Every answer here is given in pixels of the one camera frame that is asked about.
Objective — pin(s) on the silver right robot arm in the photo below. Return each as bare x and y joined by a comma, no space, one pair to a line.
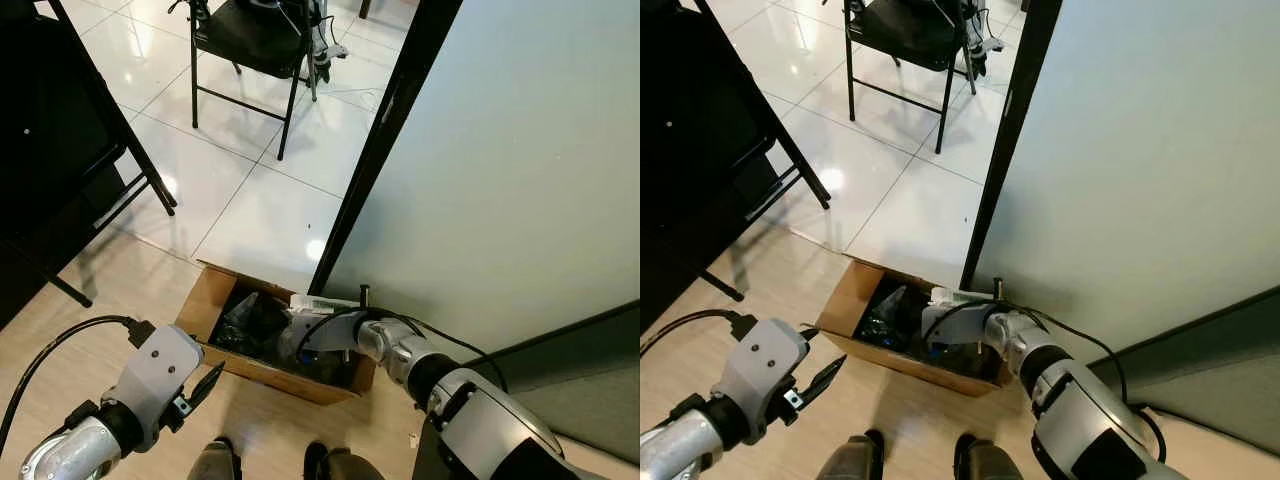
1090,410
480,410

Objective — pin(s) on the grey robot left leg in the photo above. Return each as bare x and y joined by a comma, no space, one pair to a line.
850,458
213,462

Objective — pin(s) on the grey robot leg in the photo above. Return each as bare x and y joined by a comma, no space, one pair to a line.
213,462
345,465
990,460
850,458

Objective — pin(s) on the black plastic bag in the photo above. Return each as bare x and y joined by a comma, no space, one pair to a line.
250,320
885,315

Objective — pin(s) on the grey robot right leg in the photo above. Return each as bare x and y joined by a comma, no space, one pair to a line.
345,465
990,460

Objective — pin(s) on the black table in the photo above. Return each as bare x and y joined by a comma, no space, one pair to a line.
50,130
690,130

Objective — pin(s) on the black folding chair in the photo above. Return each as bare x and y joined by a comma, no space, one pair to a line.
905,30
250,40

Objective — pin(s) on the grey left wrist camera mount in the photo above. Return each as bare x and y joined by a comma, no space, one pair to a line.
760,365
160,365

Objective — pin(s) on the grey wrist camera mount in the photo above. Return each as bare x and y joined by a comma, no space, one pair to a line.
160,365
950,322
760,365
320,335

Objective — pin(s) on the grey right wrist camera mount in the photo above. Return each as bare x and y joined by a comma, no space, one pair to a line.
320,335
950,322

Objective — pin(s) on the black door frame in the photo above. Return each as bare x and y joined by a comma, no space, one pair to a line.
390,110
1020,100

